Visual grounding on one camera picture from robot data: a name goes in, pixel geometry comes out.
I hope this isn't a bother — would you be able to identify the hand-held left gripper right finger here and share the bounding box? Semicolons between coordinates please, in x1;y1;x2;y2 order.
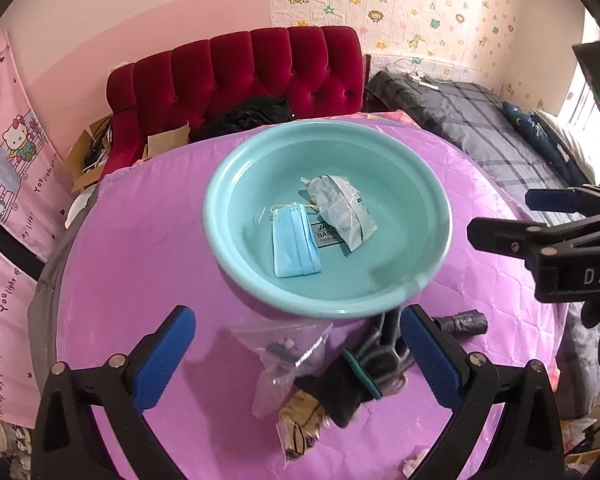
400;305;566;480

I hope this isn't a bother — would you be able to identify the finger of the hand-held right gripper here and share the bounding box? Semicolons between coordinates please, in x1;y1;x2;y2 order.
526;186;600;217
466;212;600;263

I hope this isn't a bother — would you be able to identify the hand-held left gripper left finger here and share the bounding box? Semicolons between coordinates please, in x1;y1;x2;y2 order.
30;305;197;480

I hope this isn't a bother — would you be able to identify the pair of grey work gloves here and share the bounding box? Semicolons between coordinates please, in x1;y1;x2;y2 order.
342;310;417;402

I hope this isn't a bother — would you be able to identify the teal plastic basin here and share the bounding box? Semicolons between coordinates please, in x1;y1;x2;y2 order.
203;121;453;317

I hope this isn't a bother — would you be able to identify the clear plastic zip bag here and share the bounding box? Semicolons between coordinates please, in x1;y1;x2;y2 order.
230;322;334;418

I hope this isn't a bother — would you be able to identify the clear packet with brown contents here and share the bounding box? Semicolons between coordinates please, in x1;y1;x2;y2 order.
276;387;332;462

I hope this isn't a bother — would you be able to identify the black rolled plastic bag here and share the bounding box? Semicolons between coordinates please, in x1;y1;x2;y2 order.
432;312;489;336

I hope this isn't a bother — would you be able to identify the white pillow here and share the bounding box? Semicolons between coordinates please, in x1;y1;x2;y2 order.
532;108;600;184

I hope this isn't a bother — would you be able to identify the small white paper scrap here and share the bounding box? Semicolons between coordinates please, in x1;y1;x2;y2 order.
397;452;432;479

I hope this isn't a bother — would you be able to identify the purple quilted blanket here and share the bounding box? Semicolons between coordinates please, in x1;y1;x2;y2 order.
39;111;572;480

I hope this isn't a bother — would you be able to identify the grey mattress cover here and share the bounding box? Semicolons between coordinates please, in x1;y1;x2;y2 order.
26;180;102;461

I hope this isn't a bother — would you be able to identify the basin label sticker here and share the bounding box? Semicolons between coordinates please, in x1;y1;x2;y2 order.
310;220;349;252

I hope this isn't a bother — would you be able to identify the white plastic bag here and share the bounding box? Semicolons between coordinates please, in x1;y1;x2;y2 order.
561;414;600;477

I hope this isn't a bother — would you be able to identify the blue face mask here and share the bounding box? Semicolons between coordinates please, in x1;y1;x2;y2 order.
271;202;323;278

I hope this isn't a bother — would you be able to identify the cardboard box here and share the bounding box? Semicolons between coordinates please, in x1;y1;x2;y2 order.
144;120;192;159
64;115;116;194

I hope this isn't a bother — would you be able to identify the pink cartoon printed curtain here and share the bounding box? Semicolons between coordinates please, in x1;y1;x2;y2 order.
0;27;72;429

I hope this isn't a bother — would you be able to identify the black clothing pile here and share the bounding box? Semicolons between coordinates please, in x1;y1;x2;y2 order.
189;96;296;142

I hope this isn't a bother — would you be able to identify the red velvet tufted sofa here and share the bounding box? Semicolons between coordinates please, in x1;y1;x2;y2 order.
105;26;367;177

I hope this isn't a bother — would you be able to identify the white power strip with cables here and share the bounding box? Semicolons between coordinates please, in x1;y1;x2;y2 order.
384;56;457;92

